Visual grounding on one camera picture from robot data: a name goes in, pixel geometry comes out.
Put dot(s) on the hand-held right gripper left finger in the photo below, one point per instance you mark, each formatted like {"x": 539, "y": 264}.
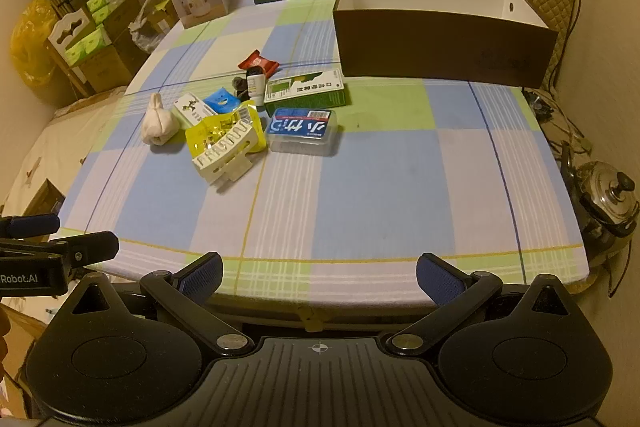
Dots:
{"x": 202, "y": 278}

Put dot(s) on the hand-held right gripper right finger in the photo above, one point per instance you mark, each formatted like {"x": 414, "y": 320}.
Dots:
{"x": 440, "y": 279}

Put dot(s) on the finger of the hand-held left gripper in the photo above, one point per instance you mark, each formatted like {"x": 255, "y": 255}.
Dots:
{"x": 35, "y": 226}
{"x": 92, "y": 247}

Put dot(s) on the yellow packet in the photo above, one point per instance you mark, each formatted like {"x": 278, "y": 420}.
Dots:
{"x": 220, "y": 127}

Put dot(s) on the small white printed box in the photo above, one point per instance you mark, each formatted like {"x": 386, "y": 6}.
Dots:
{"x": 192, "y": 109}

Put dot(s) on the blue label clear plastic box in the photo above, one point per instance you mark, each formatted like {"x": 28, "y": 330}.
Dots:
{"x": 302, "y": 132}

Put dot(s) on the green rectangular box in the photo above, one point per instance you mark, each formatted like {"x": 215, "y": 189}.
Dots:
{"x": 305, "y": 94}

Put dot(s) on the white cardboard box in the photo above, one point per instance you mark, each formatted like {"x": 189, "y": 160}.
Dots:
{"x": 440, "y": 42}

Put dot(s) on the beige printed bedsheet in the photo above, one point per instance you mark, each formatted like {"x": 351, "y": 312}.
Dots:
{"x": 45, "y": 152}

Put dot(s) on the checkered tablecloth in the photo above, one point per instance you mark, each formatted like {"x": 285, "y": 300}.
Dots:
{"x": 375, "y": 187}

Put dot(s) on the white plastic claw clip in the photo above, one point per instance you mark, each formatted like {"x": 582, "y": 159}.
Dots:
{"x": 225, "y": 149}

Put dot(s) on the white cloth pouch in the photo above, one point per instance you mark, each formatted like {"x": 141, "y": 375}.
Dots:
{"x": 157, "y": 122}

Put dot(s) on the light blue small packet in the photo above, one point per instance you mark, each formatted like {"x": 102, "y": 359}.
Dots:
{"x": 220, "y": 101}

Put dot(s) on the yellow plastic bag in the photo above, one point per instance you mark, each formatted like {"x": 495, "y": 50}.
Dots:
{"x": 32, "y": 42}

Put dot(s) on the brown cardboard box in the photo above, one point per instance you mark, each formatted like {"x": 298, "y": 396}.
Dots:
{"x": 112, "y": 57}

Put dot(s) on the stack of green tissue packs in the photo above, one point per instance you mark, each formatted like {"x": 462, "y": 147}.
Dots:
{"x": 87, "y": 47}

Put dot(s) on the steel pot with lid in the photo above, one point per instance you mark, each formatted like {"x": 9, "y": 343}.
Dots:
{"x": 612, "y": 197}

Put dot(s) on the small black object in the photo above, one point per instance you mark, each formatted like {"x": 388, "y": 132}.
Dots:
{"x": 239, "y": 88}

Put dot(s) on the small white bottle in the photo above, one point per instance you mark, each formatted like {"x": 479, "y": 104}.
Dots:
{"x": 256, "y": 84}

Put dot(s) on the red snack packet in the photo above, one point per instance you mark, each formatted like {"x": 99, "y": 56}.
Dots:
{"x": 259, "y": 62}

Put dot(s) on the grey plastic bag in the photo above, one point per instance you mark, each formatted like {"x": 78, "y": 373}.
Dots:
{"x": 147, "y": 24}

